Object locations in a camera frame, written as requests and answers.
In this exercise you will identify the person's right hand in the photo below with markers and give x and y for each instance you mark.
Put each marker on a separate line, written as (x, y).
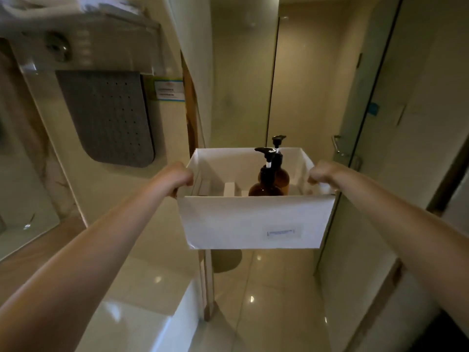
(328, 174)

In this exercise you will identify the person's left hand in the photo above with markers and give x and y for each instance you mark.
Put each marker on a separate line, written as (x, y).
(174, 177)

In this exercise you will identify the amber bottle yellow label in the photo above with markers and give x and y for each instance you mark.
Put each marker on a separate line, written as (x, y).
(282, 179)

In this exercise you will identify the amber bottle white label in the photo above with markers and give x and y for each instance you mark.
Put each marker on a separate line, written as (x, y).
(265, 188)

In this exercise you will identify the white cardboard box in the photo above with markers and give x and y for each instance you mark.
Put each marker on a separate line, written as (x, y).
(238, 223)

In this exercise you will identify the person's right forearm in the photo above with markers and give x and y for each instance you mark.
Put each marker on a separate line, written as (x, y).
(410, 230)

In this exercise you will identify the person's left forearm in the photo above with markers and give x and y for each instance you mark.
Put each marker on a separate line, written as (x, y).
(73, 271)

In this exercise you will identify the glass shower door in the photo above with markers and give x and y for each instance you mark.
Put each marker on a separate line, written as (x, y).
(366, 69)

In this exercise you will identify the small blue sticker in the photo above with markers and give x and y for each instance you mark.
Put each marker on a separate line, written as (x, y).
(372, 108)

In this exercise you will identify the grey perforated bath mat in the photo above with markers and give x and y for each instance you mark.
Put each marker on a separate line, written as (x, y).
(106, 117)

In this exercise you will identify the white bathtub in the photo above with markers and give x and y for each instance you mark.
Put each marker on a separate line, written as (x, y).
(176, 326)

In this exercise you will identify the small printed wall sign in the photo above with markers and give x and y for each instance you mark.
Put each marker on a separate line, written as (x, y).
(168, 90)

